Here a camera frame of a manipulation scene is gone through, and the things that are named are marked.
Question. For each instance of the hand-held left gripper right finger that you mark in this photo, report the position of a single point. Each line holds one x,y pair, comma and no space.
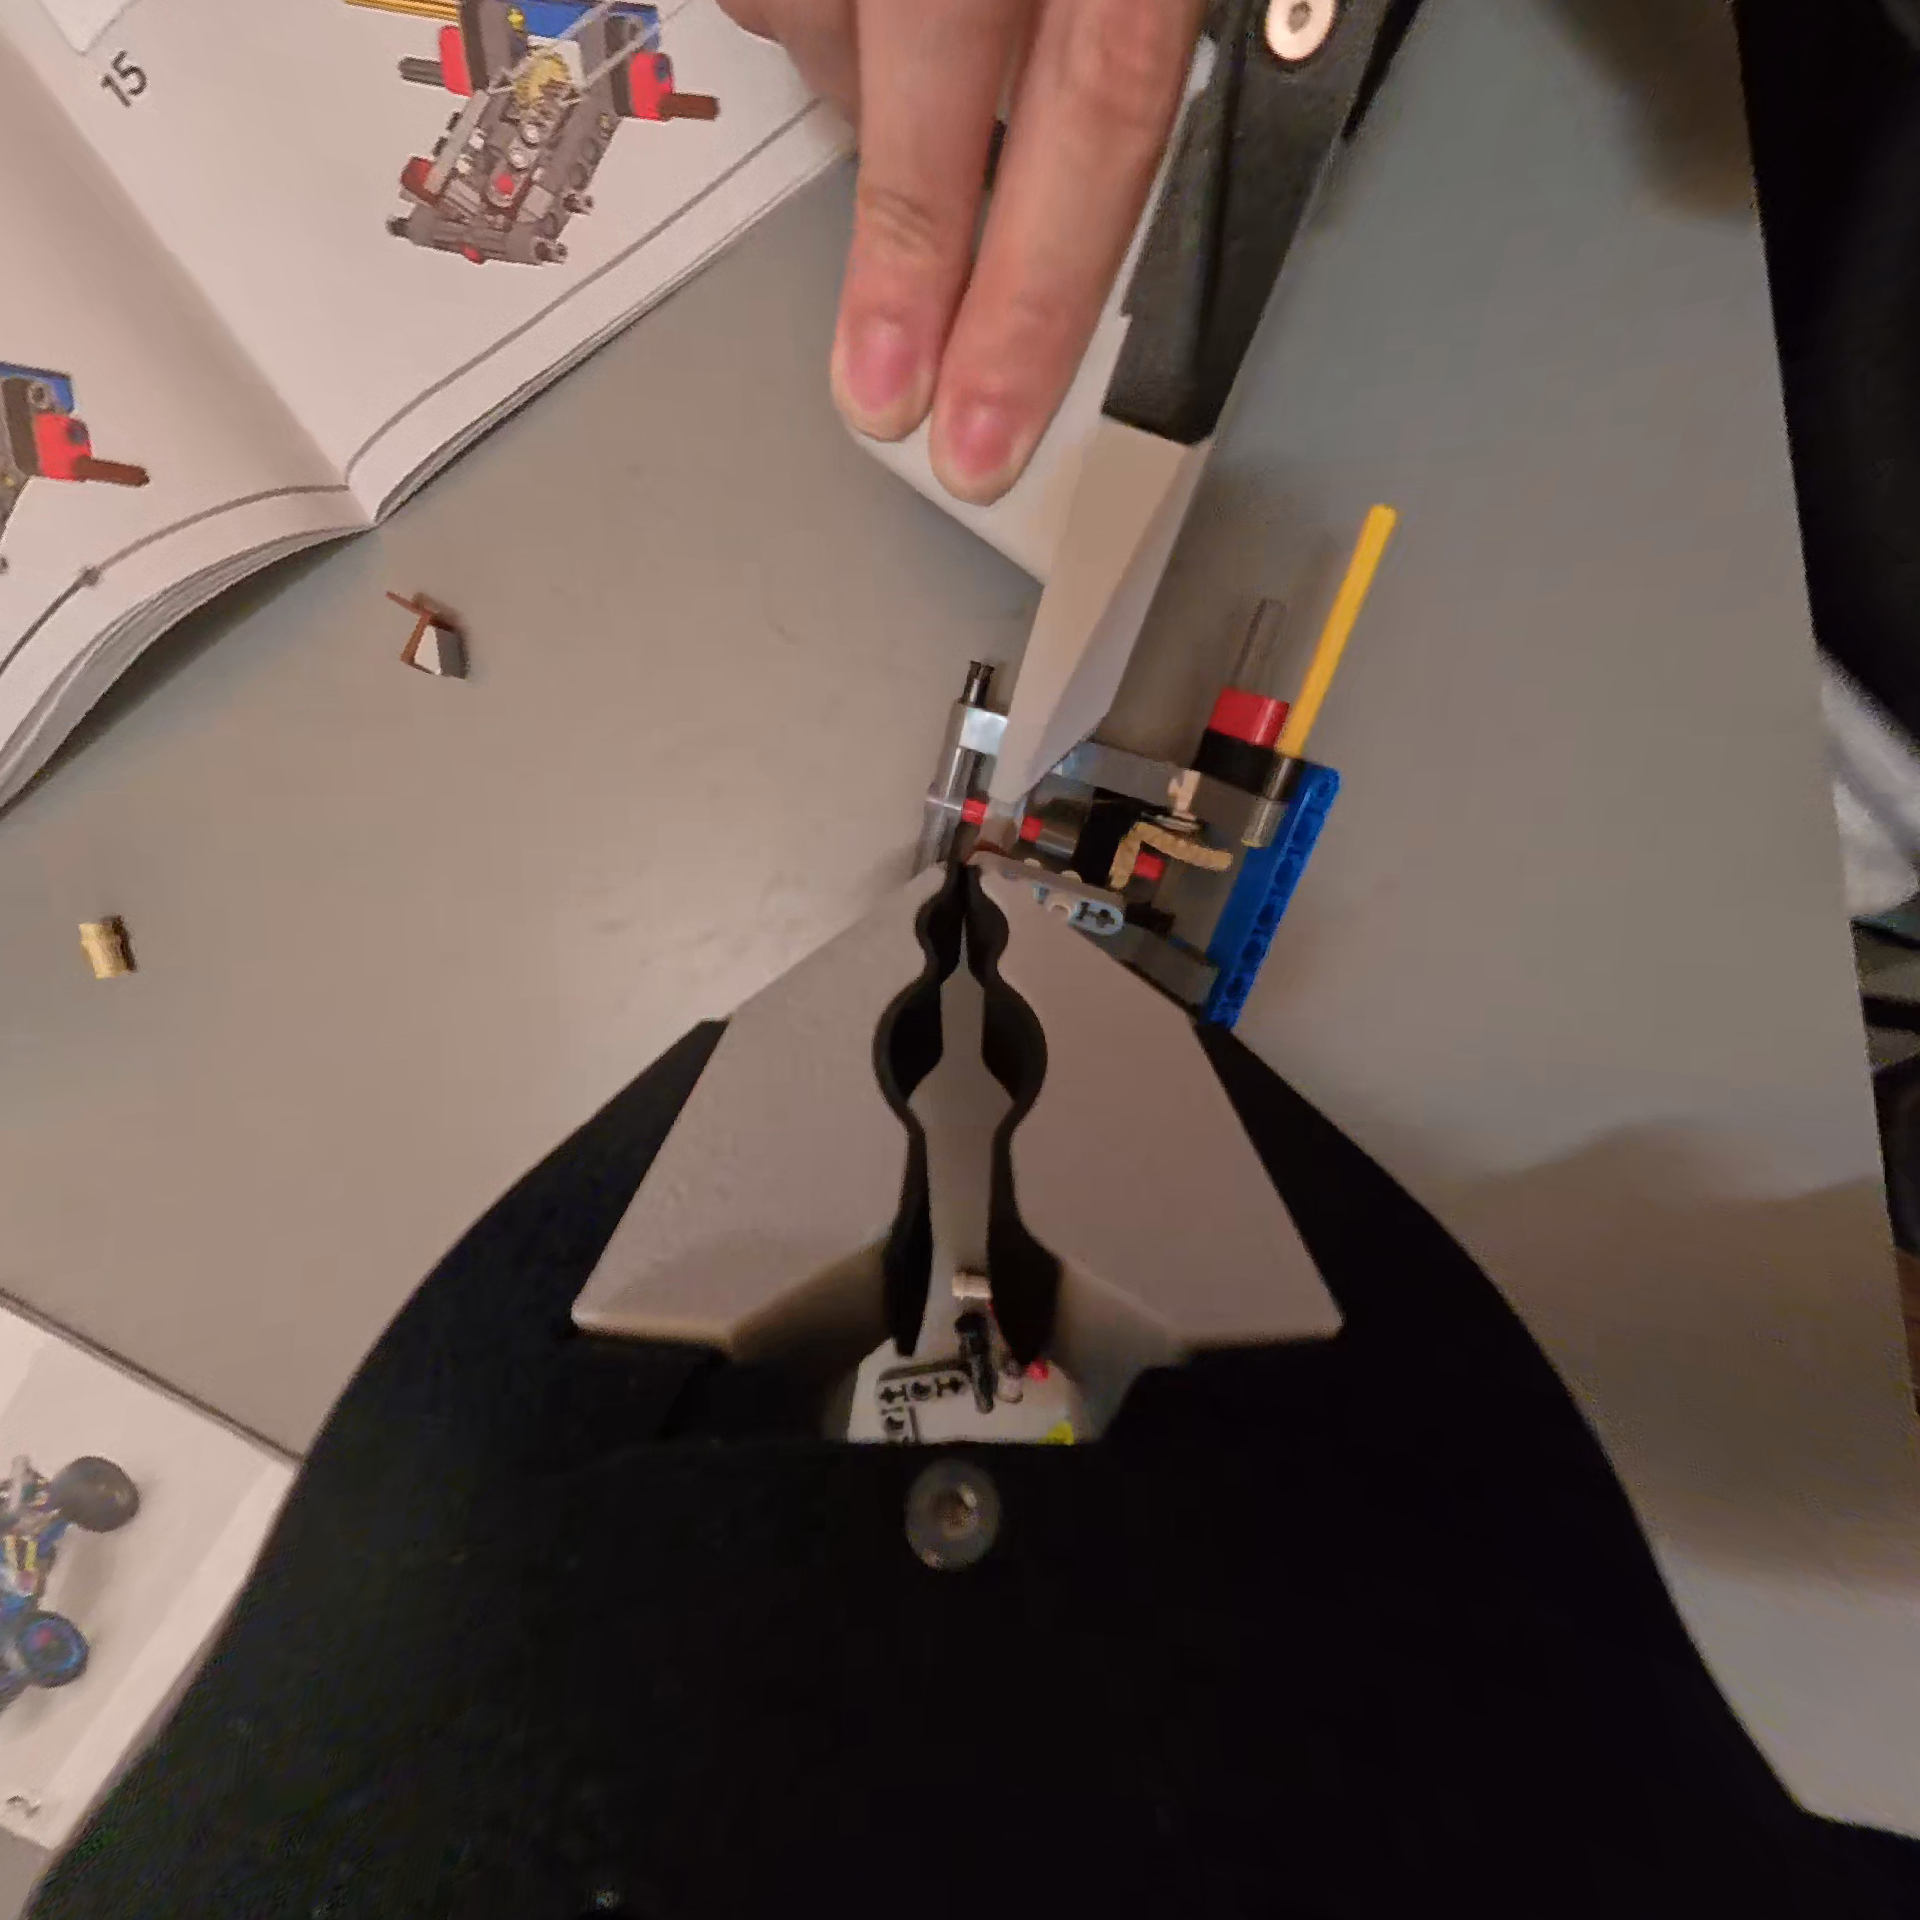
1169,1199

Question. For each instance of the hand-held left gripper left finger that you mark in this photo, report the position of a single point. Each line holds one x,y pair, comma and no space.
749,1199

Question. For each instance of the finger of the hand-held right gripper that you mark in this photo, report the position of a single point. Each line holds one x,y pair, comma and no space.
1111,570

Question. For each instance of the partly built lego chassis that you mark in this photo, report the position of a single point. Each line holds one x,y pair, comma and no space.
1199,809

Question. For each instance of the light grey thin lego liftarm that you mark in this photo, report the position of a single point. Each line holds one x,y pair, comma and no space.
1083,907

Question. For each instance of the brown and grey lego bracket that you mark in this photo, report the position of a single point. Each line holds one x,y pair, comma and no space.
435,641

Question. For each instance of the tan lego pin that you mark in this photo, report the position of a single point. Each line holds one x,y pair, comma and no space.
108,946

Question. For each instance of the person's right hand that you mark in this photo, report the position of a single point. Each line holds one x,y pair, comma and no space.
930,224

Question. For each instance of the small printed white sheet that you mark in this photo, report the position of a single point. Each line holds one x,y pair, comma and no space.
915,1394

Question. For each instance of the person's black clothing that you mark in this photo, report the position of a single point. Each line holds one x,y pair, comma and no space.
1845,299

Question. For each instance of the closed instruction booklet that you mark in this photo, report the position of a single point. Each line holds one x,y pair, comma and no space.
121,1575

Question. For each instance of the white fuzzy cloth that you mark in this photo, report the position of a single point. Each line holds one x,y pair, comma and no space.
1868,779

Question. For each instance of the open instruction booklet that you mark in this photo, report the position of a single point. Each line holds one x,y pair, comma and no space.
300,269

